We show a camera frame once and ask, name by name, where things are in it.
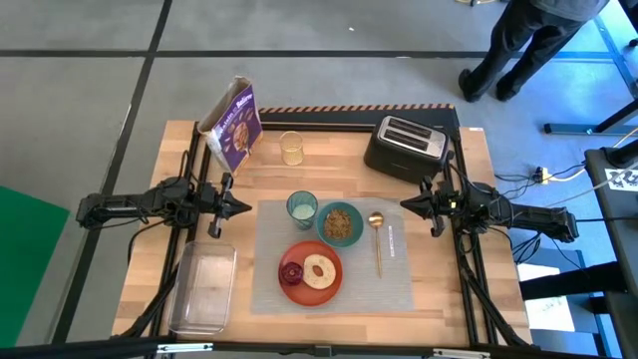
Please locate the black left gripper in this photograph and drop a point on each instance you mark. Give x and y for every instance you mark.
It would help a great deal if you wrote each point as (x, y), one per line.
(219, 199)

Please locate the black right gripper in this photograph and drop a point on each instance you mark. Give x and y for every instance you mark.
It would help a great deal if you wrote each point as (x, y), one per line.
(441, 202)

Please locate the gold spoon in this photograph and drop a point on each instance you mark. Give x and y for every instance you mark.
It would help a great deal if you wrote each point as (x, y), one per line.
(376, 219)

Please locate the teal drinking glass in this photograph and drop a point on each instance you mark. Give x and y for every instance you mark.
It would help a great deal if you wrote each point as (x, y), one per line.
(302, 212)

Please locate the purple cereal box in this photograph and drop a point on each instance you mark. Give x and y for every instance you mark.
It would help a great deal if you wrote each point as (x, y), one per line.
(239, 134)

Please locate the brown cereal flakes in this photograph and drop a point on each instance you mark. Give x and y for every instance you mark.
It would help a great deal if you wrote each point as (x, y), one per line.
(339, 224)

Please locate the dark red apple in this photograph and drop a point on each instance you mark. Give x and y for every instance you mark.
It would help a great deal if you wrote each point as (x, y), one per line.
(290, 274)

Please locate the bagel half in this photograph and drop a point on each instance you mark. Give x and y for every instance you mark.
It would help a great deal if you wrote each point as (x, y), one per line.
(311, 274)

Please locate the orange plate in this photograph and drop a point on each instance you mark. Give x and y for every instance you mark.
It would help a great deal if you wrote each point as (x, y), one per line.
(311, 298)

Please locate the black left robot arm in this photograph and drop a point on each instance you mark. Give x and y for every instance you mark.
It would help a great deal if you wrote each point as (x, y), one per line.
(124, 204)

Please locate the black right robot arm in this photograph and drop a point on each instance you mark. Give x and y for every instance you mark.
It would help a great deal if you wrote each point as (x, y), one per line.
(538, 222)

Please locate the black silver toaster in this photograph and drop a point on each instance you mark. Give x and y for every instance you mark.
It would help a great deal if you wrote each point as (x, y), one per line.
(406, 149)

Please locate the grey woven placemat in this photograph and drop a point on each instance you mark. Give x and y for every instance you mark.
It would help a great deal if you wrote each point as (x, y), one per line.
(394, 289)

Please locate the clear plastic container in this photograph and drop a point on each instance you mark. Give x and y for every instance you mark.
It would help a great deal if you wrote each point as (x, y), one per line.
(202, 289)

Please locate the green bowl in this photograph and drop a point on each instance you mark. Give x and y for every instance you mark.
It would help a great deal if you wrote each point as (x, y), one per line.
(321, 234)

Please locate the black orange hazard tape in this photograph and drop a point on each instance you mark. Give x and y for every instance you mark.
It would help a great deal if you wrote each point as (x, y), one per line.
(349, 107)

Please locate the yellow power plug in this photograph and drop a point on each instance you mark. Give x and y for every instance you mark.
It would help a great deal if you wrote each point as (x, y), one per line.
(543, 175)

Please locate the white paper sheet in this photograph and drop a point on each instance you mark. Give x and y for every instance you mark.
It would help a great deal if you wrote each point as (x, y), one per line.
(541, 299)

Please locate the black side table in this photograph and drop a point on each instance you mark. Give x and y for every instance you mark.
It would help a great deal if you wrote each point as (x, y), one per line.
(615, 219)

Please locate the person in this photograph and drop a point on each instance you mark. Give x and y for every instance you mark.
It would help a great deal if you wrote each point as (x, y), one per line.
(528, 35)

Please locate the green floor mat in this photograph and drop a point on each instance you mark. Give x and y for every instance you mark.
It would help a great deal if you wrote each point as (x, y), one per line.
(27, 259)

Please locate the black cart frame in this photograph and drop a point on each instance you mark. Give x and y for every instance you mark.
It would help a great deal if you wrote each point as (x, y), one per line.
(573, 281)

